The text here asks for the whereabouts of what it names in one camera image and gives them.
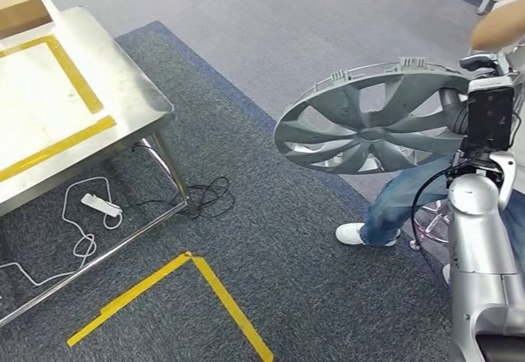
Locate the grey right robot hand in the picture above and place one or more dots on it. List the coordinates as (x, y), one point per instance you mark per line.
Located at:
(453, 112)

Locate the silver wheel hubcap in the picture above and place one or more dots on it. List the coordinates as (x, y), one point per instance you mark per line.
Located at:
(369, 134)

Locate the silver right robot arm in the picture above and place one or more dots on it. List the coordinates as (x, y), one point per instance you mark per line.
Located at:
(480, 261)

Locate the person's right forearm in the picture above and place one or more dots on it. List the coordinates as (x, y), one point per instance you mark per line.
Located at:
(496, 25)

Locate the stainless steel workbench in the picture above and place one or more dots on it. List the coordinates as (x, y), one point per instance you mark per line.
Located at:
(131, 93)

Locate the person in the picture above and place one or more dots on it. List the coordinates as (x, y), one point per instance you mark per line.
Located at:
(402, 196)

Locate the chrome stool base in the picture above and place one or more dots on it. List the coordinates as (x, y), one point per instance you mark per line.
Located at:
(434, 223)

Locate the yellow floor tape outline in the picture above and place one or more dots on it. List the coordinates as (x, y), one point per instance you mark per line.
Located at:
(221, 289)

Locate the white power strip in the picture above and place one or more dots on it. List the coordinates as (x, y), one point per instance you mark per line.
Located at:
(100, 204)

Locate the large yellow tape square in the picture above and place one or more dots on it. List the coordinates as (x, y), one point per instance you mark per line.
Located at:
(74, 76)

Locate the brown cardboard box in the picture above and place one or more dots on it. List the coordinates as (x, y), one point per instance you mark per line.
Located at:
(20, 9)

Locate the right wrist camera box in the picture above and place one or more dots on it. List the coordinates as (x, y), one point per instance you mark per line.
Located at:
(490, 112)

